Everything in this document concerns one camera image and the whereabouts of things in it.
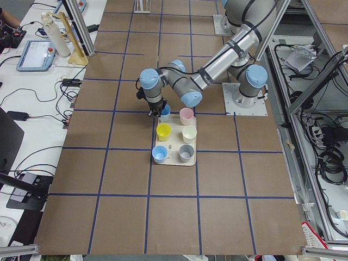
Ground pink plastic cup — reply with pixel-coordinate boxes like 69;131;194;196
179;108;194;126

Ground blue teach pendant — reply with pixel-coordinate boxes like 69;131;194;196
16;40;56;72

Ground cream plastic tray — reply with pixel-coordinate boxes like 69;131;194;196
155;115;196;166

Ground wooden rack stand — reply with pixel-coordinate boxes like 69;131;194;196
58;12;88;66

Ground grey plastic cup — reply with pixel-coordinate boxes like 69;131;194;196
179;144;195;162

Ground cream white plastic cup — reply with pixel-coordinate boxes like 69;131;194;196
182;126;197;144

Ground yellow plastic cup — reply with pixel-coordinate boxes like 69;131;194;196
156;123;172;141

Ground black power adapter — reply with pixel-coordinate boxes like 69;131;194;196
7;111;30;121

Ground aluminium frame post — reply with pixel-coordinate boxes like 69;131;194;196
62;0;95;57

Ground light blue plastic cup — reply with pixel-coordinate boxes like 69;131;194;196
159;104;171;122

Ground white water bottle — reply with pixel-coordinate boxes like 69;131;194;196
41;12;71;58

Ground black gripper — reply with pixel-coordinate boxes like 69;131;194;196
147;98;167;117

